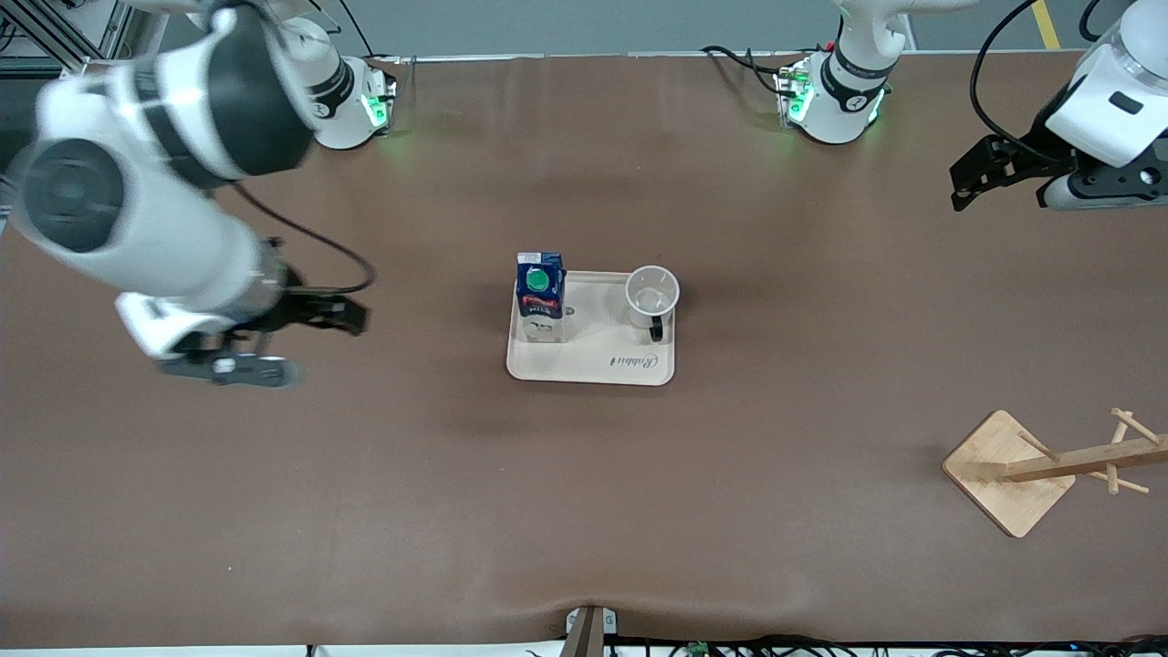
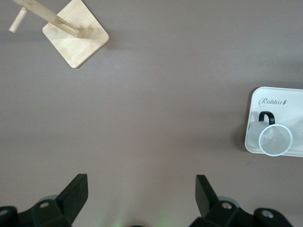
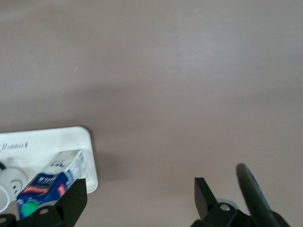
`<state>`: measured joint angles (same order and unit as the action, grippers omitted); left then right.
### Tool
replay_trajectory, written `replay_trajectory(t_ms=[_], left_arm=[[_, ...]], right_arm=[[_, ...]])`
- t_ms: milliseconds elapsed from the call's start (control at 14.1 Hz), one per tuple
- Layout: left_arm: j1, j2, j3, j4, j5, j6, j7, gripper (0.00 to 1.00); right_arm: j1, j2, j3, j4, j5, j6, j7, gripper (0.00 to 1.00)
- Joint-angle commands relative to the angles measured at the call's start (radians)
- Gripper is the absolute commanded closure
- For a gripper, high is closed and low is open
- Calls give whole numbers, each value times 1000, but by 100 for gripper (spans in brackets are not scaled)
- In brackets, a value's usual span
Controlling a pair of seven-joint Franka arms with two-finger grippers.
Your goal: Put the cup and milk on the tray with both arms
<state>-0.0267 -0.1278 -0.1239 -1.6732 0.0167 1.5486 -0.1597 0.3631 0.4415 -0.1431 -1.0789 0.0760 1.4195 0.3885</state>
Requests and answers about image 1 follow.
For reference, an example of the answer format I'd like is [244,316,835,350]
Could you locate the blue milk carton green cap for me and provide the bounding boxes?
[514,252,568,345]

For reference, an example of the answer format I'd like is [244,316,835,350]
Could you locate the white smiley cup black handle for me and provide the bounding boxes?
[624,265,682,345]

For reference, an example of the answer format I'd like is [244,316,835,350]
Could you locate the beige tray with bear print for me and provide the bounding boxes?
[506,269,676,387]

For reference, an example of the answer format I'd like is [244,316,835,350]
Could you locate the brown table mat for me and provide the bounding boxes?
[0,50,1168,651]

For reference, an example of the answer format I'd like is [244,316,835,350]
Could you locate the wooden mug tree stand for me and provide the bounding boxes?
[942,406,1168,539]

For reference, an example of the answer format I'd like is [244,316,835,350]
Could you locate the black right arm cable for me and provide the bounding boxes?
[228,181,377,295]

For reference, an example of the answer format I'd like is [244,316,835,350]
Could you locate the black right base cable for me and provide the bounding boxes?
[342,0,402,65]

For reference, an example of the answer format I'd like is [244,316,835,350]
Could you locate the aluminium frame profile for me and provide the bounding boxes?
[0,0,138,90]

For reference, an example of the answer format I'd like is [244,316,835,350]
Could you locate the black left base cables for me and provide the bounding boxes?
[701,46,795,97]

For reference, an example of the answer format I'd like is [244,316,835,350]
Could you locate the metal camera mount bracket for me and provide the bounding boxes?
[564,605,619,657]

